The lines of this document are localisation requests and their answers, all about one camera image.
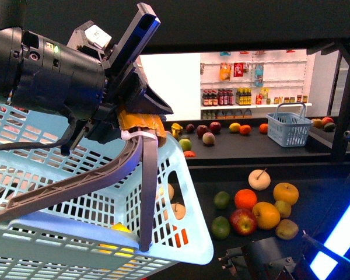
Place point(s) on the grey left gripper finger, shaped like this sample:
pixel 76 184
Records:
pixel 75 186
pixel 148 192

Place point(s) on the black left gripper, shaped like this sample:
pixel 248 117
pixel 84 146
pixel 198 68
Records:
pixel 124 82

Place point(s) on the large light blue basket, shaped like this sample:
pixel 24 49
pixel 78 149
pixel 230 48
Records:
pixel 95 236

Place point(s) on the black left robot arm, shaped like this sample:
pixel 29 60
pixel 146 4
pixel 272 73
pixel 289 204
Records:
pixel 98 86

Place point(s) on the green apple back shelf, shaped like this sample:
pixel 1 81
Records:
pixel 185 144

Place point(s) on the red tomato back shelf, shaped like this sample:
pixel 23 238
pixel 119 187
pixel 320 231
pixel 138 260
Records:
pixel 189 154

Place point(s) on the yellow lemon back shelf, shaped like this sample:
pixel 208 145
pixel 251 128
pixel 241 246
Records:
pixel 234 127

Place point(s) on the orange mandarin back shelf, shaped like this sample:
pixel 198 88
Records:
pixel 245 130

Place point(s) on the orange fruit front shelf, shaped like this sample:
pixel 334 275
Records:
pixel 245 199

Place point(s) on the red apple front shelf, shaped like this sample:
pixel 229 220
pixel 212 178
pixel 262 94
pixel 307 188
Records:
pixel 243 222

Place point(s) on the small blue basket on shelf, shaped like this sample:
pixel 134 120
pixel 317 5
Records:
pixel 289 129

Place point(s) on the pink peach fruit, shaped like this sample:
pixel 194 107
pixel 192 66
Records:
pixel 208 138

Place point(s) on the dark red apple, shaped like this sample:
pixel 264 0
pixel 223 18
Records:
pixel 215 127

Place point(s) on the green lime upper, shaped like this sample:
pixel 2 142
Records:
pixel 221 200

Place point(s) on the green lime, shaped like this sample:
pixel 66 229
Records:
pixel 220 228
pixel 221 200

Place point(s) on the green lime lower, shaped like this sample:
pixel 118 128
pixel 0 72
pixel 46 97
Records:
pixel 220 228

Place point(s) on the pale white pear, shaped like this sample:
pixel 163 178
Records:
pixel 259 179

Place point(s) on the orange at basket side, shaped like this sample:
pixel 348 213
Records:
pixel 263 128

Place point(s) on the golden round pear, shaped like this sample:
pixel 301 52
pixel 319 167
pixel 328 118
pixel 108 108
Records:
pixel 286 192

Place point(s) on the small yellow green fruit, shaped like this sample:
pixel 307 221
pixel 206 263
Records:
pixel 284 208

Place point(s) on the brown kiwi fruit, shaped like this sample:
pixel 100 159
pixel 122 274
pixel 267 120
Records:
pixel 286 229

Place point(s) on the white grocery wall shelf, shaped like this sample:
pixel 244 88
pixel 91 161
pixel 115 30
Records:
pixel 251 84

